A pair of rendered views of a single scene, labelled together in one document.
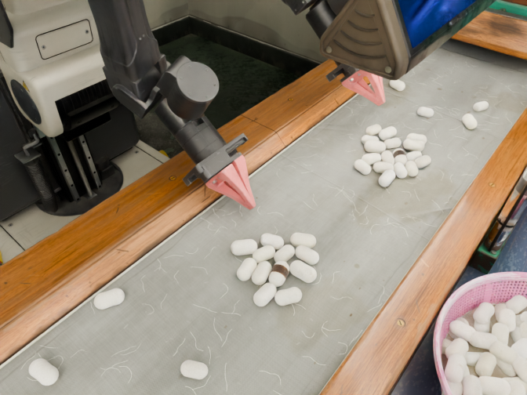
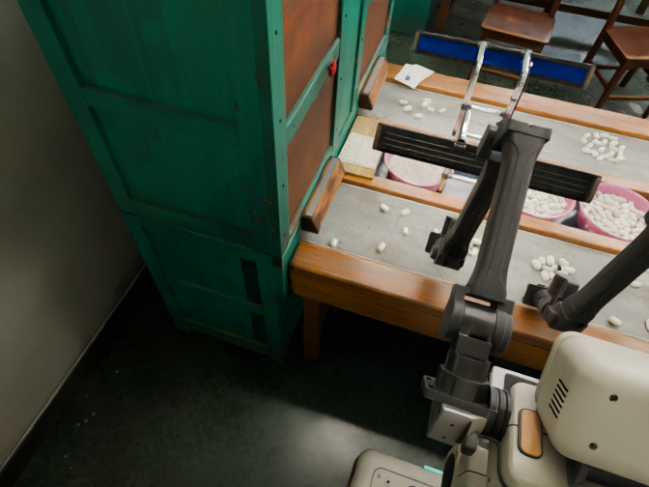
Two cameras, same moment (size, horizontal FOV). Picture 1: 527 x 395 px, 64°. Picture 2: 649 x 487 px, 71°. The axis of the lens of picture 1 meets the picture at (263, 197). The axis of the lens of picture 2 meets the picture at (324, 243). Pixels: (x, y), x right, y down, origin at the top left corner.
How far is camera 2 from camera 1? 1.62 m
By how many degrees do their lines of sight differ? 68
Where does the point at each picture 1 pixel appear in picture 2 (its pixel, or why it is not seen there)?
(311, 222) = (521, 266)
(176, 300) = not seen: hidden behind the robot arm
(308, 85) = (418, 291)
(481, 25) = (327, 196)
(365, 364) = (573, 234)
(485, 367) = (542, 209)
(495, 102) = (370, 202)
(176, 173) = (544, 328)
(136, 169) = not seen: outside the picture
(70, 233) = not seen: hidden behind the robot
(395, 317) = (550, 228)
